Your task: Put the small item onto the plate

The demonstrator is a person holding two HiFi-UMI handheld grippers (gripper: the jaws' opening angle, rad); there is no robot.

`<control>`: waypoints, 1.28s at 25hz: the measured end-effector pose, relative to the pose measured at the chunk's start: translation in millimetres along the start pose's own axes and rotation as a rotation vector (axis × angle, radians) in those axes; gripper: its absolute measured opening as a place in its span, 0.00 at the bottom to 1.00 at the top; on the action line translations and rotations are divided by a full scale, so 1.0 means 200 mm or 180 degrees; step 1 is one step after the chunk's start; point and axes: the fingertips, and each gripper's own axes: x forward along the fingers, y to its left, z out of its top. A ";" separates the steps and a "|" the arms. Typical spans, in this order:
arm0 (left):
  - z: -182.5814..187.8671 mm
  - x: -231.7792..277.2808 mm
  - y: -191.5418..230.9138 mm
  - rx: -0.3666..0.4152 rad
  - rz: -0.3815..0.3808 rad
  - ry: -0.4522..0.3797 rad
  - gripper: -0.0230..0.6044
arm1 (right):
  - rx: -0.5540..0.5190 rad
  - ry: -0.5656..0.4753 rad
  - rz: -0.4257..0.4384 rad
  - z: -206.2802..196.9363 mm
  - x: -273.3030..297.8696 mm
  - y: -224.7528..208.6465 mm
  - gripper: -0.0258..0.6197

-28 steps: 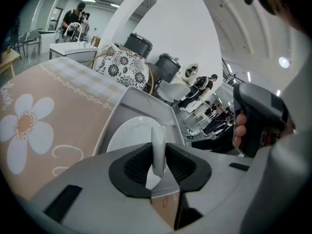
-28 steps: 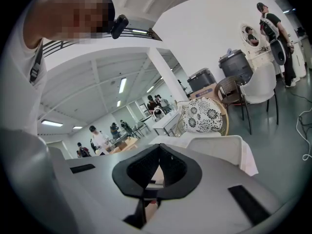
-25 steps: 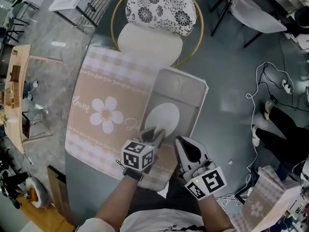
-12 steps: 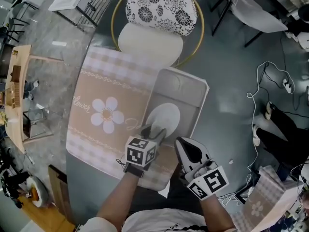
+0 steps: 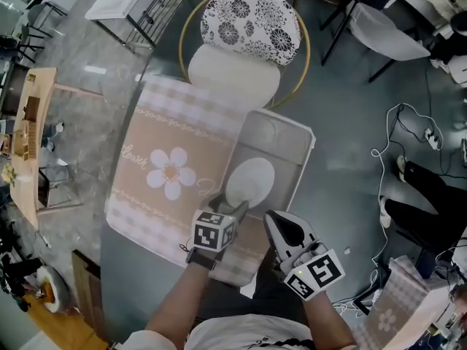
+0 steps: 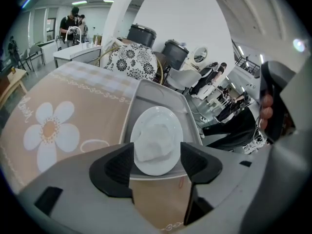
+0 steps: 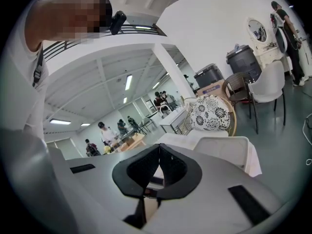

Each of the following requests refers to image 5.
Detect wooden block set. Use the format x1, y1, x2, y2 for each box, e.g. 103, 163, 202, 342
12, 96, 41, 160

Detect light wooden side table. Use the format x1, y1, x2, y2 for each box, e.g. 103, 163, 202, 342
9, 66, 59, 230

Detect grey rectangular tray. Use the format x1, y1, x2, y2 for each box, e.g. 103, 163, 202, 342
218, 108, 316, 222

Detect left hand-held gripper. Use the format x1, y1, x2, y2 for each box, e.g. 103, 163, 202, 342
192, 191, 250, 253

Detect white chair seat cushion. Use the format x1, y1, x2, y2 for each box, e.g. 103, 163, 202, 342
187, 44, 282, 110

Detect person's right forearm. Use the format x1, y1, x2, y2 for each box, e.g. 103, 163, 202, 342
301, 289, 359, 350

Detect black and white floral cushion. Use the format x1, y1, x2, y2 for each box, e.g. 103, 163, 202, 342
199, 0, 302, 67

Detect pale flower bunch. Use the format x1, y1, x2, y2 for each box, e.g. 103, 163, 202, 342
1, 163, 18, 187

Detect white power strip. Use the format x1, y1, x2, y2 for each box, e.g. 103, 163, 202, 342
424, 127, 441, 151

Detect white round plate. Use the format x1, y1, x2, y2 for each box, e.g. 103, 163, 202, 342
225, 156, 276, 209

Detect small beige checked placemat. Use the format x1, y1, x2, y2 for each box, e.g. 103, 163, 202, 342
354, 255, 452, 350

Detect gold round chair frame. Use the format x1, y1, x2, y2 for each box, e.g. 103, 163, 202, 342
178, 0, 312, 111

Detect black chair with white seat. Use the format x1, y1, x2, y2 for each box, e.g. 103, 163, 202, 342
320, 0, 432, 84

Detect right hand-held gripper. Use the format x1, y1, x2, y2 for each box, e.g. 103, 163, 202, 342
263, 209, 346, 301

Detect person's white shirt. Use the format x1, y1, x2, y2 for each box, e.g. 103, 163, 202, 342
123, 314, 319, 350

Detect brown wooden cabinet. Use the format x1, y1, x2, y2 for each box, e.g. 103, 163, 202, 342
71, 249, 107, 343

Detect person's dark trousers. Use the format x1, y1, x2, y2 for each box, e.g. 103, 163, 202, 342
196, 246, 308, 328

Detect person's left forearm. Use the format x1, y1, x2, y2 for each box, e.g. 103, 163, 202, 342
144, 257, 220, 343

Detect black wire rack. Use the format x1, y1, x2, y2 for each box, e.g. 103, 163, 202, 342
126, 0, 188, 50

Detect beige checked flower placemat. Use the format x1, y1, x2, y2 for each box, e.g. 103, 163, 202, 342
104, 74, 270, 287

